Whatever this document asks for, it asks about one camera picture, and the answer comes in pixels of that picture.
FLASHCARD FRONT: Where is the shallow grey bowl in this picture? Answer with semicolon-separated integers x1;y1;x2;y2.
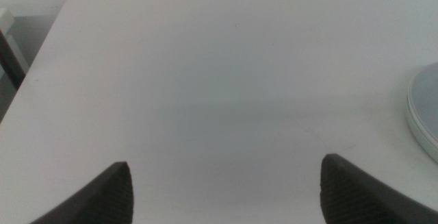
407;61;438;149

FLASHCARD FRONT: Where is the white side cabinet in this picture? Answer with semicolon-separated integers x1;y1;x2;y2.
0;7;30;81

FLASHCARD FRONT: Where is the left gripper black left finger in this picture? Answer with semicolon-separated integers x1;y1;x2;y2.
30;161;134;224

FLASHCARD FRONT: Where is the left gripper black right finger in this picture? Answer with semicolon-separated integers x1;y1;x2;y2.
319;153;438;224

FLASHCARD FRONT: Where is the shallow white bowl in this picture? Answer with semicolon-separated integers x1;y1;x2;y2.
406;86;438;156

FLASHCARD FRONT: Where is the black pole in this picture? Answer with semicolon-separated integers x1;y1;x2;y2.
0;28;27;90

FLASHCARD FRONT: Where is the shallow pale green bowl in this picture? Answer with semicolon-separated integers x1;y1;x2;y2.
406;107;438;165

